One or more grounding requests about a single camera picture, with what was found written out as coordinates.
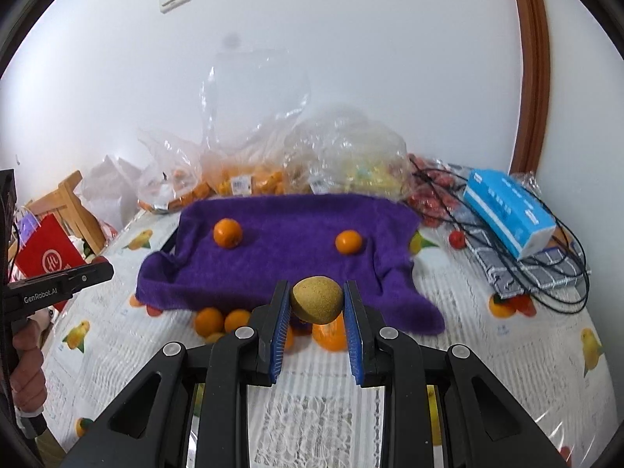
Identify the large clear bag of oranges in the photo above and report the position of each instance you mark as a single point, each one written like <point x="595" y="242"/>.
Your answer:
<point x="253" y="175"/>

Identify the person's left hand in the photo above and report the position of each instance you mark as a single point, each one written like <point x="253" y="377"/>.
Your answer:
<point x="29" y="380"/>

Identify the blue tissue box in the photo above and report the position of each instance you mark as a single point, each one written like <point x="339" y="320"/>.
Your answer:
<point x="507" y="209"/>

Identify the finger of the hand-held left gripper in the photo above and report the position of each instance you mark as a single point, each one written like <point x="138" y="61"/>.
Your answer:
<point x="92" y="274"/>

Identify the small red tomato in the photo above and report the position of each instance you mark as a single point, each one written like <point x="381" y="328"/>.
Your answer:
<point x="457" y="239"/>

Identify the grey checked cloth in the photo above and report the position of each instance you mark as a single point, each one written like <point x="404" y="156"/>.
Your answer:
<point x="536" y="273"/>

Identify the clear bag of red tomatoes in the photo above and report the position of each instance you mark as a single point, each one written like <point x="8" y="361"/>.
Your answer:
<point x="429" y="195"/>

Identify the wooden chair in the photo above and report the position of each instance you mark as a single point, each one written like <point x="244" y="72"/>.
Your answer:
<point x="68" y="207"/>

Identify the brown kiwi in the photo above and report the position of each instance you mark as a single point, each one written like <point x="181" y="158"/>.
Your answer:
<point x="317" y="300"/>

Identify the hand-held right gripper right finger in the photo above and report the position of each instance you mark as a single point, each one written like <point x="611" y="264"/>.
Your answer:
<point x="353" y="346"/>

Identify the orange-yellow mango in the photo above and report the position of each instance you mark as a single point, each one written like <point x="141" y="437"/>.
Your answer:
<point x="331" y="340"/>

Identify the clear bag of mandarins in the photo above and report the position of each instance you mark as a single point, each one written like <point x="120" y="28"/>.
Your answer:
<point x="170" y="190"/>

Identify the red paper bag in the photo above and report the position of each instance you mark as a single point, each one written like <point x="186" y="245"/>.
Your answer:
<point x="46" y="253"/>

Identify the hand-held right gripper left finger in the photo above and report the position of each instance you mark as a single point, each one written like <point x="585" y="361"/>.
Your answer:
<point x="276" y="346"/>

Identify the white plastic bag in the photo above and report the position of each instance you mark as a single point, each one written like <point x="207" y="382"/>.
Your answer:
<point x="107" y="180"/>

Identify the clear bag of yellow fruit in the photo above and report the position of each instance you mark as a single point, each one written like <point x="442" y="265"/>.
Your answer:
<point x="346" y="156"/>

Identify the purple towel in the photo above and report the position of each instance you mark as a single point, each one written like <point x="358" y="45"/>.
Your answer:
<point x="292" y="234"/>

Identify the brown door frame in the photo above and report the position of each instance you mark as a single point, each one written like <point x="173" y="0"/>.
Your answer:
<point x="531" y="58"/>

